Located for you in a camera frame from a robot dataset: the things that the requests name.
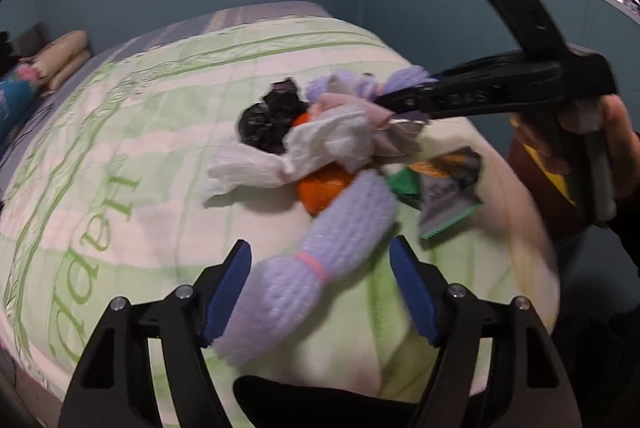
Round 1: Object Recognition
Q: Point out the purple knitted cloth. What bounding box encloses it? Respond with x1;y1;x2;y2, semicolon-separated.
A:
213;169;397;367

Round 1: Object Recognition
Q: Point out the white tissue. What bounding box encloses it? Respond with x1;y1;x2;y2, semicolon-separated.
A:
203;103;374;202

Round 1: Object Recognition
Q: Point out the yellow rimmed trash bin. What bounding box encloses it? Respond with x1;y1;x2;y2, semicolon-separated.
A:
509;113;576;206

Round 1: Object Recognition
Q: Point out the person's right hand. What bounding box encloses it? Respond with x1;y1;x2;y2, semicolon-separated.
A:
508;94;640;219

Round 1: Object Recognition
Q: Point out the green silver snack wrapper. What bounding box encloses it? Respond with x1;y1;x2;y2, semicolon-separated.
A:
386;146;484;240

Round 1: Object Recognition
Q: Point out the green white quilt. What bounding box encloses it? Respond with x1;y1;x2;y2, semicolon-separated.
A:
1;16;560;402

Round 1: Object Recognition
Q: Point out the black crumpled plastic bag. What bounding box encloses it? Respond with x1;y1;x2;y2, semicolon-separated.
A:
236;78;308;155

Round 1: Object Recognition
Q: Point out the blue floral folded blanket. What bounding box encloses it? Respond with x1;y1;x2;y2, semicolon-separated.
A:
0;62;41;152

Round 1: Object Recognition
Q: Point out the grey padded headboard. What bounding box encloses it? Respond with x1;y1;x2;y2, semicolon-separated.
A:
12;22;51;58

